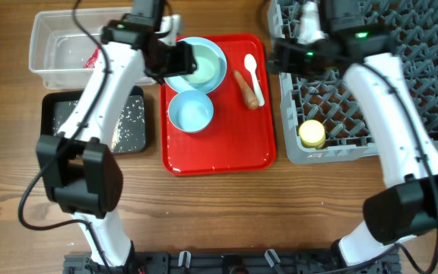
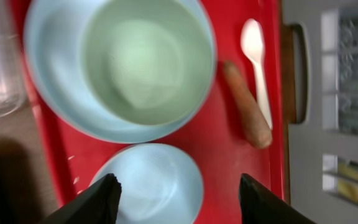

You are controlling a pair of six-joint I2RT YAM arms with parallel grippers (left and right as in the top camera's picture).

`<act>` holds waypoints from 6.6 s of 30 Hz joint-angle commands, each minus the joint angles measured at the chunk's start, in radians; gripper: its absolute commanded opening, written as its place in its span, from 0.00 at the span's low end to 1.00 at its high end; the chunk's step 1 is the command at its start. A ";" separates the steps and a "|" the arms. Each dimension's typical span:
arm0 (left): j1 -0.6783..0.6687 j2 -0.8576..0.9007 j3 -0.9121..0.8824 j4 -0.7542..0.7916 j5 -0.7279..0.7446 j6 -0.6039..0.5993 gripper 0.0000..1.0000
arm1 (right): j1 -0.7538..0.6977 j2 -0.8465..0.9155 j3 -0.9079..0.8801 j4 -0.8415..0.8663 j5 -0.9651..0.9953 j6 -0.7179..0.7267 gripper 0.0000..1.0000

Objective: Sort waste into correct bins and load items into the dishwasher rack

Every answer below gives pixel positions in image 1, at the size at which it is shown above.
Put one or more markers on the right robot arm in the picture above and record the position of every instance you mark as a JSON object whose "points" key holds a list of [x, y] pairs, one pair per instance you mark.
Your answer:
{"points": [[360, 78]]}

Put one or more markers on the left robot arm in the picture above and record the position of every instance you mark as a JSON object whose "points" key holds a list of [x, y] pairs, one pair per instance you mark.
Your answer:
{"points": [[77, 167]]}

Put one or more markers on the red serving tray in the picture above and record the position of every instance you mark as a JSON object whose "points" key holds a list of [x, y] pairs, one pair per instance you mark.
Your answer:
{"points": [[237, 139]]}

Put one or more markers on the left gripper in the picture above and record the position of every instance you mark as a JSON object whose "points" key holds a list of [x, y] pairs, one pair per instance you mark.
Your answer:
{"points": [[186, 63]]}

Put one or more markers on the white plastic spoon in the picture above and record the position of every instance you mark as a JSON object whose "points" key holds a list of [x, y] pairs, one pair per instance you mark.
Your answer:
{"points": [[251, 66]]}

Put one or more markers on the yellow plastic cup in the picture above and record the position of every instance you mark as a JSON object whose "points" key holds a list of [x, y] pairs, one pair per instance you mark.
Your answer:
{"points": [[312, 134]]}

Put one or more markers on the black plastic tray bin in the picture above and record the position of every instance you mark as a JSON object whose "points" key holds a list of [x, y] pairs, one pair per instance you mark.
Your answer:
{"points": [[50, 99]]}

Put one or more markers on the light blue plate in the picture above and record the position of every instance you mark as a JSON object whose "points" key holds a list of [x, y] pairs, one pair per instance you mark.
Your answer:
{"points": [[179, 84]]}

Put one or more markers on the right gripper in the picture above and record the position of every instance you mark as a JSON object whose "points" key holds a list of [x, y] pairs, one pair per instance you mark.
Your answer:
{"points": [[289, 54]]}

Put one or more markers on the clear plastic bin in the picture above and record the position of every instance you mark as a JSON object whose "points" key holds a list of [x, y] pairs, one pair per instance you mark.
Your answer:
{"points": [[59, 50]]}

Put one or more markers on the pale green bowl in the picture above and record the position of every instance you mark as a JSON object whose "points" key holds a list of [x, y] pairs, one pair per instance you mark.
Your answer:
{"points": [[207, 65]]}

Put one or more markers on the light blue bowl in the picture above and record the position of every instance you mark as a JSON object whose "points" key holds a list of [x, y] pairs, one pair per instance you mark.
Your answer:
{"points": [[190, 111]]}

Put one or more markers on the grey dishwasher rack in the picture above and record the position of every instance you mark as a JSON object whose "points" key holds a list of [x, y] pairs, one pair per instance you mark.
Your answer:
{"points": [[414, 27]]}

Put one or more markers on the red snack wrapper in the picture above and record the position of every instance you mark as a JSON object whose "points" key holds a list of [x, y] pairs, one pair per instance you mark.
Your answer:
{"points": [[90, 64]]}

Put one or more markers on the white rice pile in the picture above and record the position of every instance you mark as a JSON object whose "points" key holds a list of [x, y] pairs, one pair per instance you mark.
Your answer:
{"points": [[130, 131]]}

